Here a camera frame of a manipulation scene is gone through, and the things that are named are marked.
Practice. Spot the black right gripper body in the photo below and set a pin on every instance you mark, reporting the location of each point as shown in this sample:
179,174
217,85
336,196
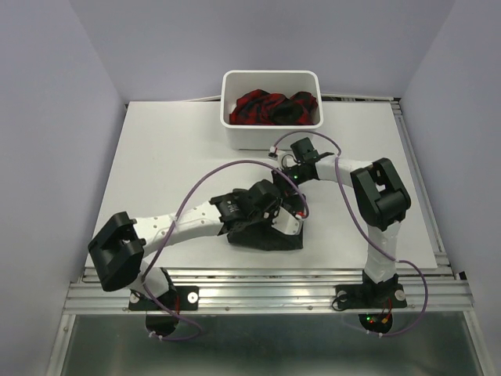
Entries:
286,187

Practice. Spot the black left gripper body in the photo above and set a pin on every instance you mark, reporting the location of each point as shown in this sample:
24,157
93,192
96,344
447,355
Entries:
270,212

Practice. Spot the grey polka dot skirt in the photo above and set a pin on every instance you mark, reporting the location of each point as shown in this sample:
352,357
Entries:
261,236

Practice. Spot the red black plaid skirt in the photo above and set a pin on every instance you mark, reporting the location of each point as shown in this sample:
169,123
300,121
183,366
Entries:
259,107

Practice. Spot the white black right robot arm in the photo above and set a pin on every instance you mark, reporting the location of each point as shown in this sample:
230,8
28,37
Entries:
377,202

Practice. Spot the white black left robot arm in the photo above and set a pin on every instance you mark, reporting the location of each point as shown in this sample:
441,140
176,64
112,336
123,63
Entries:
120,246

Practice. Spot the white plastic bin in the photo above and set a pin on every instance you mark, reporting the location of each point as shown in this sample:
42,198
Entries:
237,83

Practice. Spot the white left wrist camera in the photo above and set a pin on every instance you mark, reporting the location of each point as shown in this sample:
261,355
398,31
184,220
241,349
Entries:
287,223

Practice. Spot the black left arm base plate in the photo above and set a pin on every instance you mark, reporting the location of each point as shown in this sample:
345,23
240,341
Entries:
165,322

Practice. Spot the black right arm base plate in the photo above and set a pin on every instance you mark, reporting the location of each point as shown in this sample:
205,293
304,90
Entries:
375,303

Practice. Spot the aluminium table rail frame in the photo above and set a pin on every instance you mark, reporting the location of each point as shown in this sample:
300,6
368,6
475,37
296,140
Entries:
280,321

